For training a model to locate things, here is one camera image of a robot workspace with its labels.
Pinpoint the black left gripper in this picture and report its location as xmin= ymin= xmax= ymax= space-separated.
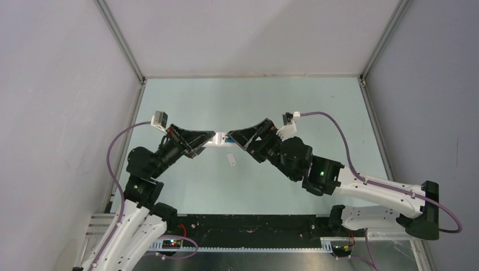
xmin=150 ymin=123 xmax=217 ymax=178

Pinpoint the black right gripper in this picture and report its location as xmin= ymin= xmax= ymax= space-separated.
xmin=229 ymin=118 xmax=298 ymax=181

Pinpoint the white remote control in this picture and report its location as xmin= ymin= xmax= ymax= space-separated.
xmin=203 ymin=132 xmax=237 ymax=147

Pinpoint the white battery cover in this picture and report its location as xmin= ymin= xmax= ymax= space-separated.
xmin=227 ymin=153 xmax=237 ymax=167

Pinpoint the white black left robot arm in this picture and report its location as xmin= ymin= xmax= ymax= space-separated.
xmin=74 ymin=124 xmax=216 ymax=270

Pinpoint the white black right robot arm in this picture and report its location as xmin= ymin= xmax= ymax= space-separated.
xmin=227 ymin=113 xmax=440 ymax=241

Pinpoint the left controller board with LEDs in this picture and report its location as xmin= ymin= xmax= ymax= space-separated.
xmin=161 ymin=239 xmax=183 ymax=250

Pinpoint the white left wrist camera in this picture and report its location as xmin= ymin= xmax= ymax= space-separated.
xmin=150 ymin=111 xmax=168 ymax=134

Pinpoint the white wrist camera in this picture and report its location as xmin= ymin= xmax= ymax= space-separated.
xmin=150 ymin=111 xmax=168 ymax=134
xmin=277 ymin=111 xmax=301 ymax=140

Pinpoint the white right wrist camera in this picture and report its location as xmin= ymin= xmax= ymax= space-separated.
xmin=277 ymin=111 xmax=301 ymax=140

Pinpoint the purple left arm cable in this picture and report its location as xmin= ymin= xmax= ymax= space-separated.
xmin=88 ymin=121 xmax=199 ymax=271

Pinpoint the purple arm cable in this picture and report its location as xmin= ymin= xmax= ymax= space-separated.
xmin=299 ymin=111 xmax=464 ymax=271
xmin=88 ymin=121 xmax=199 ymax=271

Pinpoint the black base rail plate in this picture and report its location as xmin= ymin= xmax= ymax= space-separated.
xmin=167 ymin=215 xmax=365 ymax=249

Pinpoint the aluminium frame post left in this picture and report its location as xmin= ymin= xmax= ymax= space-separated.
xmin=94 ymin=0 xmax=146 ymax=85

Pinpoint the aluminium frame post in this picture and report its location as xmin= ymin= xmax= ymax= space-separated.
xmin=94 ymin=0 xmax=146 ymax=85
xmin=359 ymin=0 xmax=413 ymax=82

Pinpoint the right controller board with wires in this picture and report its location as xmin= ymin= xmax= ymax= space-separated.
xmin=331 ymin=243 xmax=355 ymax=258

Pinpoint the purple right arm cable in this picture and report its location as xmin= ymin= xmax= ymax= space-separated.
xmin=299 ymin=111 xmax=464 ymax=271

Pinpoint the aluminium frame post right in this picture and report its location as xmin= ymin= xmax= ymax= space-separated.
xmin=359 ymin=0 xmax=413 ymax=82

